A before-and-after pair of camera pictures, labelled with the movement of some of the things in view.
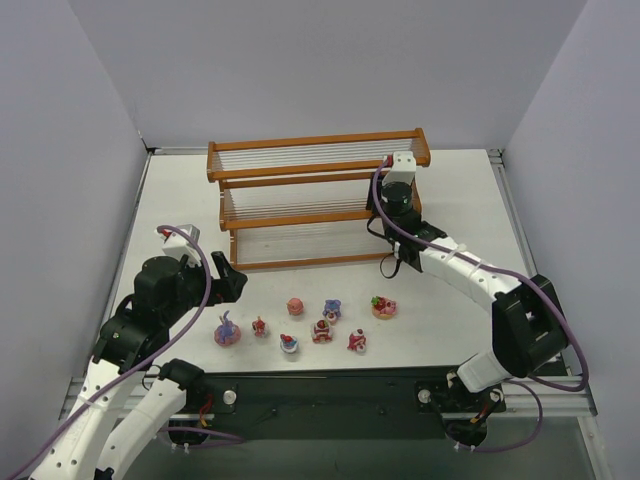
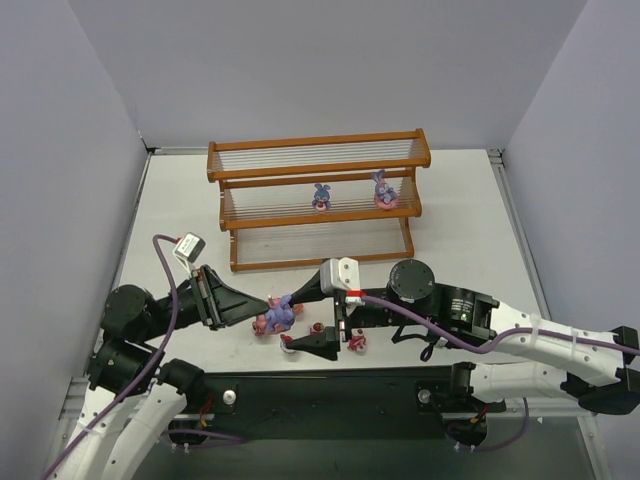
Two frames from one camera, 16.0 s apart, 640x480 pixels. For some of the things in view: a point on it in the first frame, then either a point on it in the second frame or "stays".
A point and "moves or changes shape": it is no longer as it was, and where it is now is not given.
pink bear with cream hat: [357, 341] stays
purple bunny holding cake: [332, 310] moves or changes shape
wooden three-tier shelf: [300, 203] stays
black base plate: [233, 404] stays
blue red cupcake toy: [288, 343] stays
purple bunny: [227, 334] to [279, 317]
